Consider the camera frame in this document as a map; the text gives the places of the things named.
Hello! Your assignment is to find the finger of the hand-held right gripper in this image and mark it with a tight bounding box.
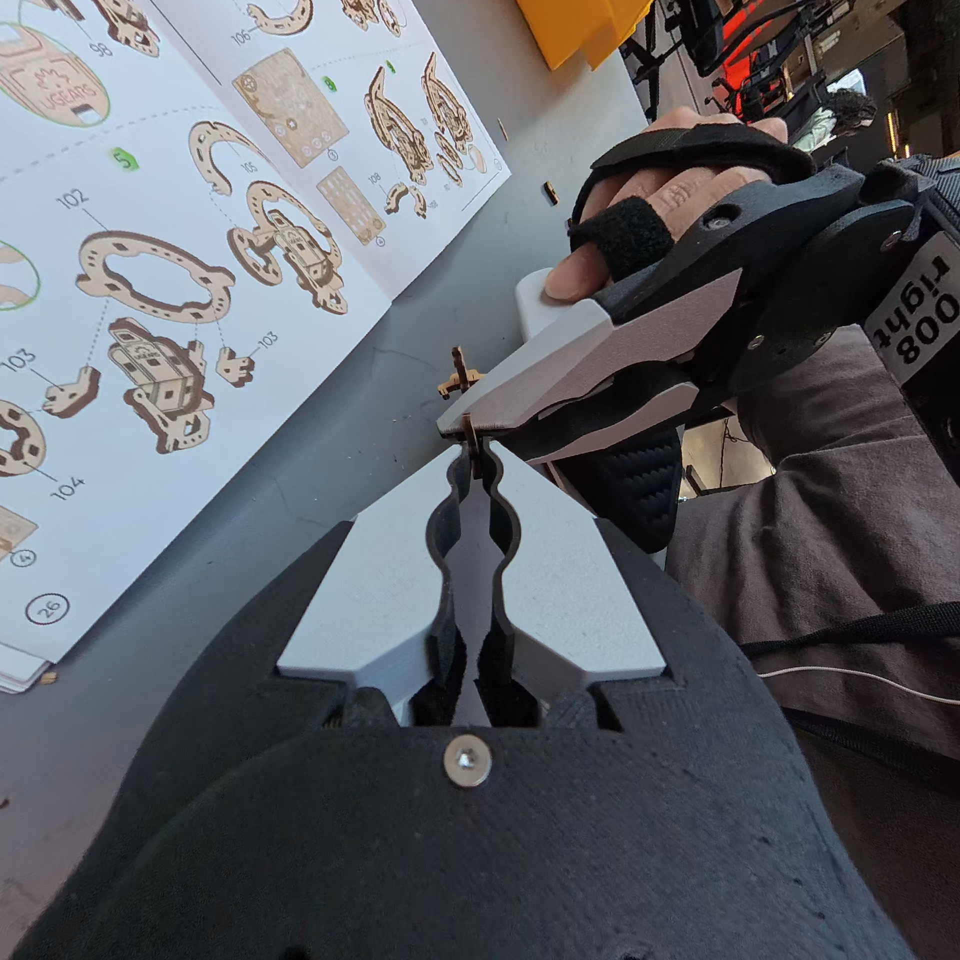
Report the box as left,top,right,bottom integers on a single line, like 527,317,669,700
437,267,745,441
487,366,700,465

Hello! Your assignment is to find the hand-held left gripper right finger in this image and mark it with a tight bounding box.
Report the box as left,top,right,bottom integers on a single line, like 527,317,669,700
478,439,669,727

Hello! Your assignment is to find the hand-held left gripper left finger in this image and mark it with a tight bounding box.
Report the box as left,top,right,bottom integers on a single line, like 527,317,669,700
276,442,474,727

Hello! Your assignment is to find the small wooden cross-piece assembly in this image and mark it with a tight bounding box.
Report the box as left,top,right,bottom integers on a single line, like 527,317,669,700
436,345,490,483

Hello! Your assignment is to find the person's right hand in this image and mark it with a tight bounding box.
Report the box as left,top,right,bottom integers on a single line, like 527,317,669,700
546,105,792,303

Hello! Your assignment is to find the person's grey shirt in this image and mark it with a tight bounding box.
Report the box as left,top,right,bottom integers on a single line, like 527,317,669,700
666,450,960,960

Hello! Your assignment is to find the black office chair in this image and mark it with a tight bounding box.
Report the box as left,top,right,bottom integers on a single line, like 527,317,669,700
622,0,727,125

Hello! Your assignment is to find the yellow plastic bin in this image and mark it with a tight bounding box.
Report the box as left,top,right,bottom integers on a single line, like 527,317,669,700
516,0,655,72

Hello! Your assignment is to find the white assembly instruction booklet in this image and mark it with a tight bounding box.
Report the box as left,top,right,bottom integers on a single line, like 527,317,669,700
0,0,513,695

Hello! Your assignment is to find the thin white cable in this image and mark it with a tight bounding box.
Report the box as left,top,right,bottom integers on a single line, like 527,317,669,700
757,663,960,706

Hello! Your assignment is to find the black strap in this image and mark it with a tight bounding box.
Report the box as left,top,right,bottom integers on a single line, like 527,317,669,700
780,705,960,798

